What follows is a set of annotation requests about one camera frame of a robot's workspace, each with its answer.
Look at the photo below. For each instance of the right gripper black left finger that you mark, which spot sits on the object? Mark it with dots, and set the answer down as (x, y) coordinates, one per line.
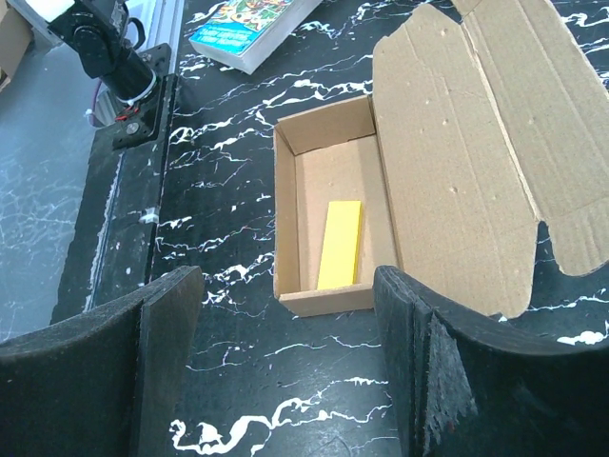
(104, 382)

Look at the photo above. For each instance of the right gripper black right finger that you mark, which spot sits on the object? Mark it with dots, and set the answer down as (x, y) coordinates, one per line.
(464, 384)

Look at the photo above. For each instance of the yellow rectangular block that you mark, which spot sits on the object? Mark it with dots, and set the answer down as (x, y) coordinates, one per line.
(341, 243)

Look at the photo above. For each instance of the cardboard box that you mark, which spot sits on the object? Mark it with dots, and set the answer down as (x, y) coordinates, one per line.
(477, 130)

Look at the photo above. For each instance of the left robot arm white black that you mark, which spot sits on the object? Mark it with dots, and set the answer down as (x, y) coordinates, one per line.
(97, 32)

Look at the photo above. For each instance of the colourful children's book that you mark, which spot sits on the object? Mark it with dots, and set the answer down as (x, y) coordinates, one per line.
(242, 34)

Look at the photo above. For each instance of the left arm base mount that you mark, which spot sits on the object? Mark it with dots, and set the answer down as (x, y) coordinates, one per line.
(122, 126)

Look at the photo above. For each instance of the aluminium frame rail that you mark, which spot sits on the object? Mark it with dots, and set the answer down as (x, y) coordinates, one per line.
(164, 25)

